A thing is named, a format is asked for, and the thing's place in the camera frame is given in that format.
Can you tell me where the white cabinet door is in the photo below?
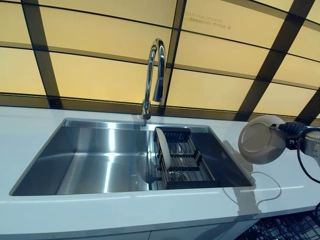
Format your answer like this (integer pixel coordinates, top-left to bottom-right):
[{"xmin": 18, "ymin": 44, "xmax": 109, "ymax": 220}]
[
  {"xmin": 94, "ymin": 229, "xmax": 152, "ymax": 240},
  {"xmin": 149, "ymin": 220, "xmax": 252, "ymax": 240}
]

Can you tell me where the chrome gooseneck faucet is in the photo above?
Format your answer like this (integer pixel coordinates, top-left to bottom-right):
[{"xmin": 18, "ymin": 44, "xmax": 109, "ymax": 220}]
[{"xmin": 140, "ymin": 37, "xmax": 167, "ymax": 126}]

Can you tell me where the beige round plate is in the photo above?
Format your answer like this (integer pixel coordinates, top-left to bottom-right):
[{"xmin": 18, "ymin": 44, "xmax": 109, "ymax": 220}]
[
  {"xmin": 237, "ymin": 115, "xmax": 287, "ymax": 165},
  {"xmin": 155, "ymin": 129, "xmax": 172, "ymax": 169}
]

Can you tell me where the black sink dish rack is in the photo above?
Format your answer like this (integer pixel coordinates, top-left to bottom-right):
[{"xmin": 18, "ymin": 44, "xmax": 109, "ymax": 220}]
[{"xmin": 152, "ymin": 126, "xmax": 217, "ymax": 190}]

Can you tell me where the round steel sink drain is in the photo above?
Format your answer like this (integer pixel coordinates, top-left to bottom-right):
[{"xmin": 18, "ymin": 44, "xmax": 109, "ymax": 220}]
[{"xmin": 168, "ymin": 170, "xmax": 189, "ymax": 183}]

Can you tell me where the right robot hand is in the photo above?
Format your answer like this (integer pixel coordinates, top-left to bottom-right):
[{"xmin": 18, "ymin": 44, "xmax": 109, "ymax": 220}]
[{"xmin": 269, "ymin": 121, "xmax": 309, "ymax": 151}]

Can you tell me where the stainless steel sink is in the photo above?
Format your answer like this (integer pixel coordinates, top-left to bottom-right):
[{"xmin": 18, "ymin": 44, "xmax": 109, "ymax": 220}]
[{"xmin": 8, "ymin": 117, "xmax": 257, "ymax": 197}]

